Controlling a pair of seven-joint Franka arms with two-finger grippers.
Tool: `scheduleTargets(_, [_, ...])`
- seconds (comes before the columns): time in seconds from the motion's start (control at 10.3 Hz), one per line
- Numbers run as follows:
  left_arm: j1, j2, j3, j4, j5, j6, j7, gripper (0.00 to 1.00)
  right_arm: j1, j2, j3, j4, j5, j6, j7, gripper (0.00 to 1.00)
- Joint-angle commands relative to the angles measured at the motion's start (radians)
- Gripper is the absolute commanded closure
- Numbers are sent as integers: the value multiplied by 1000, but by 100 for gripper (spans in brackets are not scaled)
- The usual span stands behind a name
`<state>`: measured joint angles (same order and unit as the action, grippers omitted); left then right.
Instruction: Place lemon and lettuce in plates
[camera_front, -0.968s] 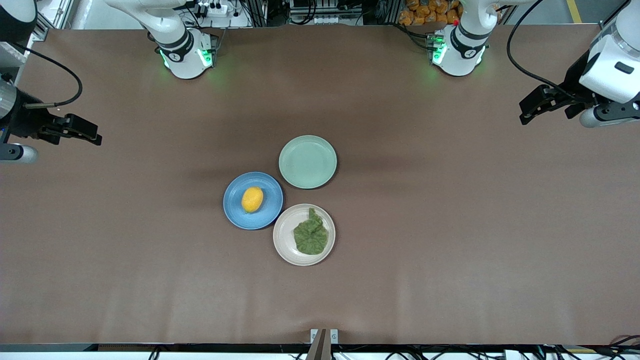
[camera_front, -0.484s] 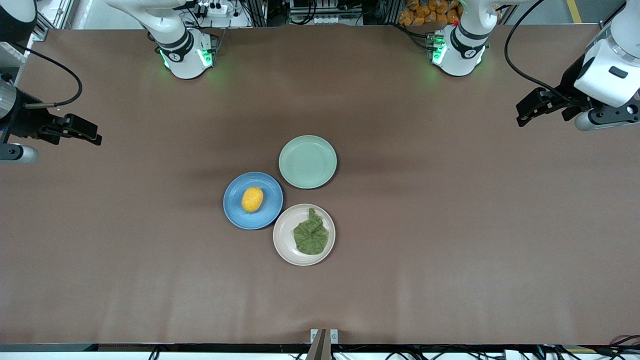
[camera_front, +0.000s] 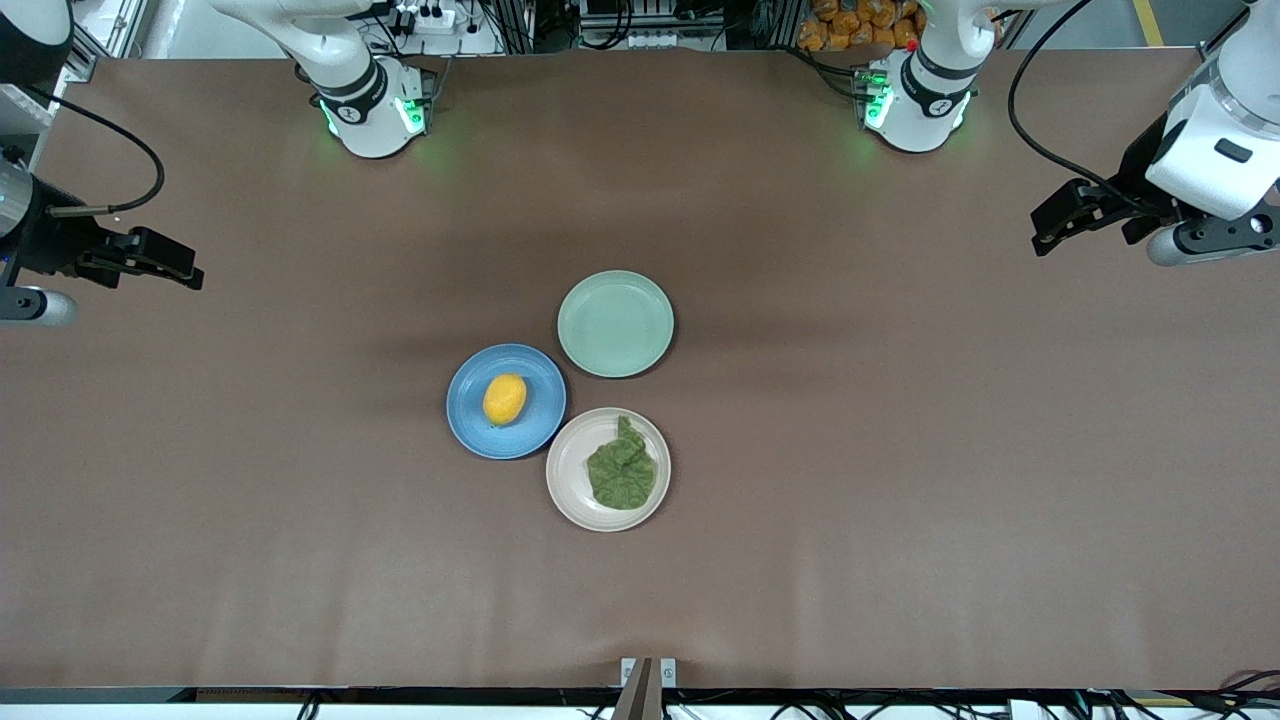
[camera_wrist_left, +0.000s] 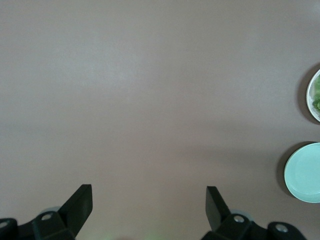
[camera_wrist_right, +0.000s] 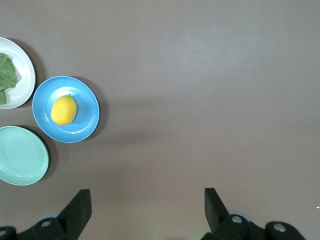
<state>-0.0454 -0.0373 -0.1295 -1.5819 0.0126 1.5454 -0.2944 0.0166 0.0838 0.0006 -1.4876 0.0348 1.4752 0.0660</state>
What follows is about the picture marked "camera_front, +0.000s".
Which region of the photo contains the yellow lemon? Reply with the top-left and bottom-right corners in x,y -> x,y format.
483,373 -> 528,428

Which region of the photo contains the green lettuce leaf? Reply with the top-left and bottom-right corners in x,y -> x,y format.
586,415 -> 658,511

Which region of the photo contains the bag of oranges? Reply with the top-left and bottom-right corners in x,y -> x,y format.
797,0 -> 926,53

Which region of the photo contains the white power strip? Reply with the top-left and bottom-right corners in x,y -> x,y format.
385,0 -> 471,36

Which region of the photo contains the blue plate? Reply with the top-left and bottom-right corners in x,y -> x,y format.
446,343 -> 568,461

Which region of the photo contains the light green plate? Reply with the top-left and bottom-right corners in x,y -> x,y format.
557,270 -> 676,380

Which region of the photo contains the beige plate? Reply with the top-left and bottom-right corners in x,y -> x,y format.
546,407 -> 672,533

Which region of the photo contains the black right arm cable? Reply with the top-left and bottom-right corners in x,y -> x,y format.
22,85 -> 167,218

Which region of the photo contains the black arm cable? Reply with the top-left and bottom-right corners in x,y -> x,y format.
1006,0 -> 1161,209
22,85 -> 167,218

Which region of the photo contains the aluminium frame profile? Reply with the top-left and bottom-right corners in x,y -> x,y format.
65,0 -> 151,86
1200,0 -> 1261,71

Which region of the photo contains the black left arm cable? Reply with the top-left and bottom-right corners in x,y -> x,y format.
1006,0 -> 1161,209

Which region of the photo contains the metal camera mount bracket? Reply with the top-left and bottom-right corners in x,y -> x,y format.
612,657 -> 679,720

